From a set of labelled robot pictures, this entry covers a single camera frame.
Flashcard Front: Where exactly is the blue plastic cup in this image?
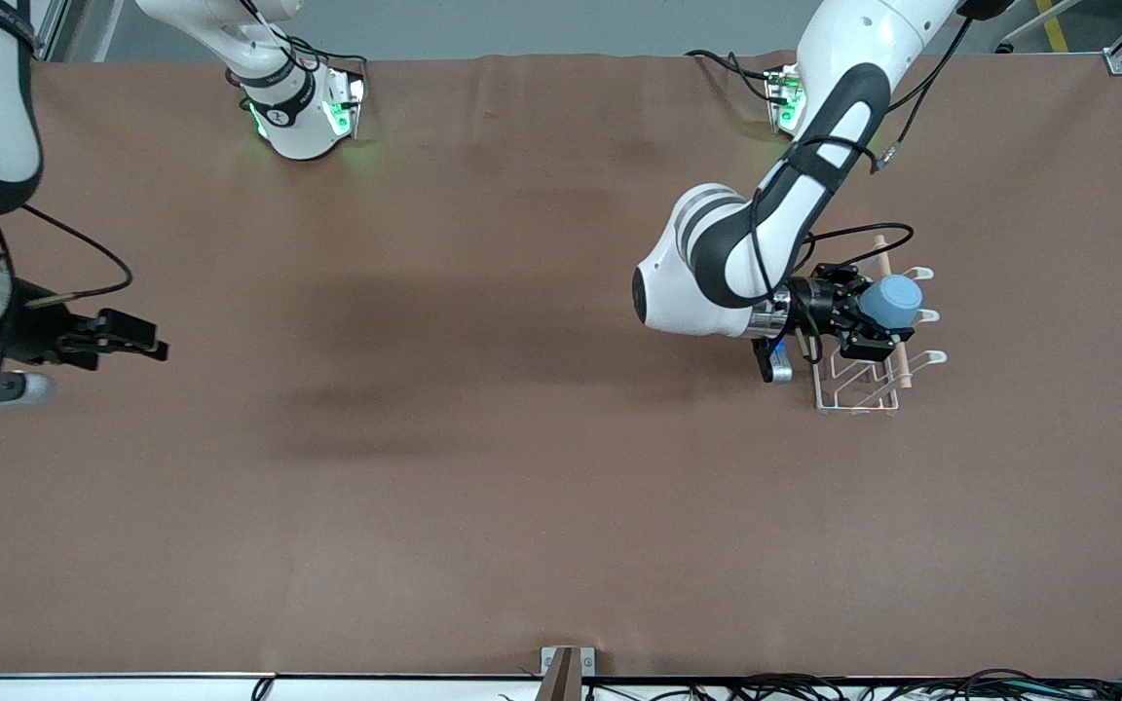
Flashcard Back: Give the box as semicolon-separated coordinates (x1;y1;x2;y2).
858;274;923;334

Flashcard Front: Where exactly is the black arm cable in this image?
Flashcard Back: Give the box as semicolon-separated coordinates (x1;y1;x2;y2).
754;15;973;366
0;203;134;309

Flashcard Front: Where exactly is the brown table cover mat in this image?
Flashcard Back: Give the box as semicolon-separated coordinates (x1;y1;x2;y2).
0;54;1122;680

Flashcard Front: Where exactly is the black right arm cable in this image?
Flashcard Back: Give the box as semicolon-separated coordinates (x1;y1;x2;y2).
0;203;134;309

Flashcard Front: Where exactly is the white metal bar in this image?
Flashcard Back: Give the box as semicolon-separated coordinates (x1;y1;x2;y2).
997;0;1086;52

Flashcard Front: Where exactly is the white wire cup holder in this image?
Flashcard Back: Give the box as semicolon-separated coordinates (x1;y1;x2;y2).
812;234;949;417

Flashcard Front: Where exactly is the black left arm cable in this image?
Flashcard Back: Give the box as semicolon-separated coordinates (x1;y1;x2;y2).
754;15;973;366

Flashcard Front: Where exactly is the metal table edge bracket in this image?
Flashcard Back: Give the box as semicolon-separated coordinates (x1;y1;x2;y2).
540;646;597;701

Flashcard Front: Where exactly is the black cable bundle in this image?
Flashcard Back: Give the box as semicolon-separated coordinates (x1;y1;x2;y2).
580;669;1122;701

